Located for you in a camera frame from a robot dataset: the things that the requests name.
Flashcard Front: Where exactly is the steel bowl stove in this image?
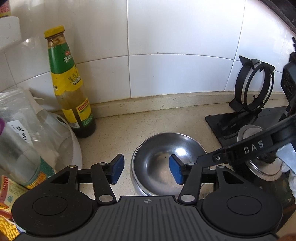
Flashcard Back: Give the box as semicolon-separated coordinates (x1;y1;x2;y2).
130;133;206;197

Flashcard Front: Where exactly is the gloved right hand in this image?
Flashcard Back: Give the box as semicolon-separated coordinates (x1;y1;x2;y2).
276;143;296;198

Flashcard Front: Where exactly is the black gas stove top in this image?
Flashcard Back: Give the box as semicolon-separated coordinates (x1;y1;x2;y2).
205;106;295;209

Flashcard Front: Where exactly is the white turntable tray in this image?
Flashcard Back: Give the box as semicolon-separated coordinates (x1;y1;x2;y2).
51;113;82;171

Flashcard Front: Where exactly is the clear plastic bag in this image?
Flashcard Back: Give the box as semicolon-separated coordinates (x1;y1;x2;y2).
1;89;59;168

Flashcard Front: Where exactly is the white spray bottle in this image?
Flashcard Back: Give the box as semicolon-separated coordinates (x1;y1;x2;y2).
24;89;70;157

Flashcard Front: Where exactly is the yellow chenille mat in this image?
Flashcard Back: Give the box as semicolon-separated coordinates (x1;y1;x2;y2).
1;216;20;240

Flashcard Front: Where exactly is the black stove pan support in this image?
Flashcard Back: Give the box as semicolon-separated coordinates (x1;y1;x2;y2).
229;55;275;113

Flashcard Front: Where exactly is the purple label clear bottle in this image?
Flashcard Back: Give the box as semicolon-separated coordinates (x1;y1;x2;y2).
1;119;55;189

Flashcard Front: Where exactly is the yellow cap vinegar bottle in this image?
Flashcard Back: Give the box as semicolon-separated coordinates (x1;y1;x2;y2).
1;175;28;214

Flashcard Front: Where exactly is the green yellow oyster sauce bottle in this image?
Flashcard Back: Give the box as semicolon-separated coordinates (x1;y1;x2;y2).
44;26;96;138

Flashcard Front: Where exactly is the stove burner with steel ring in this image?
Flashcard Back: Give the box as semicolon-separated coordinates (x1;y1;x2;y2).
237;125;282;182

